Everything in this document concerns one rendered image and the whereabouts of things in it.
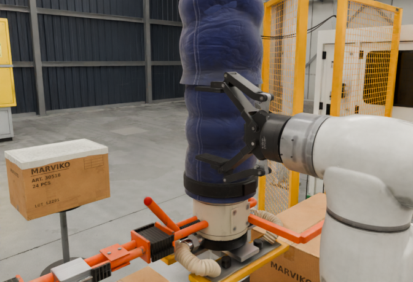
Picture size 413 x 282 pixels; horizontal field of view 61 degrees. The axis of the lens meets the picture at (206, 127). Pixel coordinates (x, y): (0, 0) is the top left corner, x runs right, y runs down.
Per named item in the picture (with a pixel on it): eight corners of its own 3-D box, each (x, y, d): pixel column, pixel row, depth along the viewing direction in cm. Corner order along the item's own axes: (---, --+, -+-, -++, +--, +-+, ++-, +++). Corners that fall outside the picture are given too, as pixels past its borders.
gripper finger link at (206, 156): (230, 160, 66) (230, 163, 66) (206, 152, 71) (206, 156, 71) (219, 163, 64) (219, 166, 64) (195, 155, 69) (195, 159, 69)
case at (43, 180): (88, 184, 298) (85, 138, 291) (110, 196, 270) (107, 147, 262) (10, 203, 258) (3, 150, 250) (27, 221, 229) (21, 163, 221)
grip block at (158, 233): (155, 239, 98) (155, 219, 97) (177, 253, 91) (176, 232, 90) (129, 250, 93) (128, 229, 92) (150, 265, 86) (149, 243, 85)
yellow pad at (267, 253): (265, 238, 119) (265, 224, 118) (289, 249, 111) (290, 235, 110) (187, 280, 96) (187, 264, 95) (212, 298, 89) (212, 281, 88)
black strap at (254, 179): (220, 168, 122) (220, 156, 121) (275, 185, 105) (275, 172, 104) (168, 183, 107) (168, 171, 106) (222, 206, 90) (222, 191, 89)
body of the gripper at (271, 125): (280, 116, 50) (233, 109, 57) (278, 172, 52) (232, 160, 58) (308, 110, 55) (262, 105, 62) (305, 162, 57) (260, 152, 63)
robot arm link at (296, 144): (309, 185, 47) (273, 175, 51) (341, 171, 53) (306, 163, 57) (313, 119, 45) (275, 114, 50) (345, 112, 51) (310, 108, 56)
